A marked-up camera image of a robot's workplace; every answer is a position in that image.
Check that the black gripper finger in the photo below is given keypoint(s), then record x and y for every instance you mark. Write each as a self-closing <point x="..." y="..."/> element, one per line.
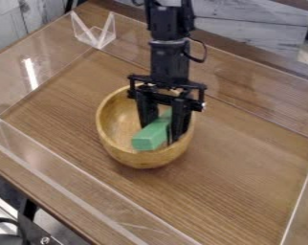
<point x="147" y="110"/>
<point x="181" y="116"/>

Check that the green rectangular block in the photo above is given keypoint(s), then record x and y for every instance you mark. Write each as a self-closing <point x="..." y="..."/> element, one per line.
<point x="150" y="137"/>

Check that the clear acrylic tray walls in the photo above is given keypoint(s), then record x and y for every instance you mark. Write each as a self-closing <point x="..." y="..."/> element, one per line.
<point x="233" y="191"/>

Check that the black table leg bracket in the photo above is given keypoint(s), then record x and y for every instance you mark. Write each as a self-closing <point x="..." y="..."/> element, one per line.
<point x="34" y="235"/>

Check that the brown wooden bowl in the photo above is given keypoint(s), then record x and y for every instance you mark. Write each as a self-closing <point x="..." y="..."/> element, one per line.
<point x="117" y="125"/>

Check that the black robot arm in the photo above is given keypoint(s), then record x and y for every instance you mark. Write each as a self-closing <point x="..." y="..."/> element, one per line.
<point x="169" y="23"/>

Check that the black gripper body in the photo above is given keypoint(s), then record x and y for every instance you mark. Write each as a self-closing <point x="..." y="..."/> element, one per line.
<point x="169" y="72"/>

